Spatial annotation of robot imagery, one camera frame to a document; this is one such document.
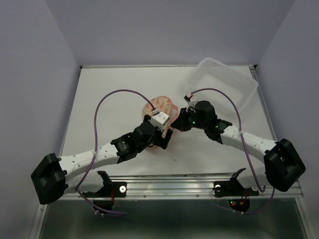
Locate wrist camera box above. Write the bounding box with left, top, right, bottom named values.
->
left=150, top=112, right=170, bottom=131
left=184, top=93, right=197, bottom=111

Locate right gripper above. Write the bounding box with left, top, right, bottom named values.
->
left=169, top=107, right=207, bottom=132

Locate white plastic basket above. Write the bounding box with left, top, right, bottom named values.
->
left=185, top=58, right=258, bottom=112

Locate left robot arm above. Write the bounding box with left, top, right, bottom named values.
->
left=31, top=120, right=173, bottom=205

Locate aluminium mounting rail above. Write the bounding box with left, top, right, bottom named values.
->
left=59, top=172, right=304, bottom=201

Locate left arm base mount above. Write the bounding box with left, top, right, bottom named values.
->
left=80, top=170, right=127, bottom=217

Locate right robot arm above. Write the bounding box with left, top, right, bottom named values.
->
left=171, top=101, right=306, bottom=194

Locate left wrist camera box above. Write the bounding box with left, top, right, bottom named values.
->
left=150, top=112, right=170, bottom=131

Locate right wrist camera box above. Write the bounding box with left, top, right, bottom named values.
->
left=184, top=93, right=197, bottom=111

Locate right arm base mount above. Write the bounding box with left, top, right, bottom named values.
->
left=211, top=168, right=259, bottom=215

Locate floral mesh laundry bag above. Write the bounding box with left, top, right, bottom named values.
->
left=151, top=96, right=179, bottom=138

